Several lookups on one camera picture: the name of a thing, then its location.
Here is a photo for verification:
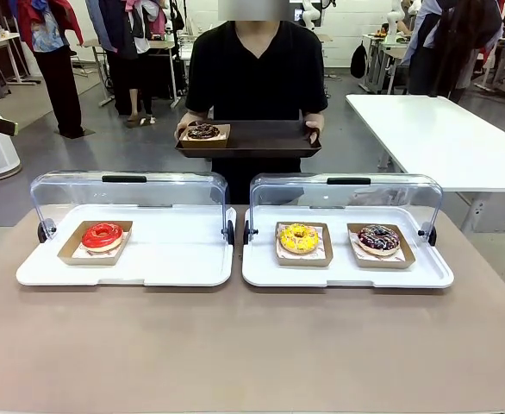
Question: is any chocolate sprinkled donut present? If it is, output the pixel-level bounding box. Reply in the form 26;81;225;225
186;123;221;141

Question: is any red glazed donut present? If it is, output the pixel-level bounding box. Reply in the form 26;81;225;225
81;222;123;254

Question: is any white plastic display tray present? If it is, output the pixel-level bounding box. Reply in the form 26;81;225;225
241;205;455;289
16;204;238;289

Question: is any person's left hand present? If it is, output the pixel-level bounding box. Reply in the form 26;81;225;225
304;113;326;146

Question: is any figure in dark clothes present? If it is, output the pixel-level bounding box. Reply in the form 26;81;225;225
105;0;159;127

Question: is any clear plastic tray lid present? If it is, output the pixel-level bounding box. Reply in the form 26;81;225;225
243;172;445;248
29;170;236;245

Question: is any person's right hand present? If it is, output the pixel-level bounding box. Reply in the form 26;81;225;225
175;112;207;141

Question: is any white printed paper liner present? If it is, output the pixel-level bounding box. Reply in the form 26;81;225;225
277;223;326;261
72;231;132;260
349;229;407;263

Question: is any yellow sprinkled donut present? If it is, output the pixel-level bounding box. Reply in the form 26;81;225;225
279;223;321;256

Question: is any person in black shirt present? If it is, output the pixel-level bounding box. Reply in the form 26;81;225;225
185;19;329;206

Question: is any figure in red blue jacket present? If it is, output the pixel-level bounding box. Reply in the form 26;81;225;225
13;0;85;139

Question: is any purple white-drizzled donut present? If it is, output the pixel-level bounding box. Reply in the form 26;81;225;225
357;223;402;257

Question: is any brown cardboard donut box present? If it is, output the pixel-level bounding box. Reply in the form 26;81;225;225
57;221;134;267
275;222;334;268
346;223;416;270
178;122;232;149

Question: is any black backpack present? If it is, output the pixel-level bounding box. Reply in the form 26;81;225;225
350;41;369;80

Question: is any large white table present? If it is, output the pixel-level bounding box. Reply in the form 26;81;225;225
346;93;505;234

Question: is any dark brown serving tray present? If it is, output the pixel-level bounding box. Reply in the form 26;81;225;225
174;119;322;159

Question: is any black lid handle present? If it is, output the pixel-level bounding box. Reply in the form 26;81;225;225
102;174;147;184
327;176;372;186

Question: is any person in dark long coat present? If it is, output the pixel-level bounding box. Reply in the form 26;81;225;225
407;0;503;104

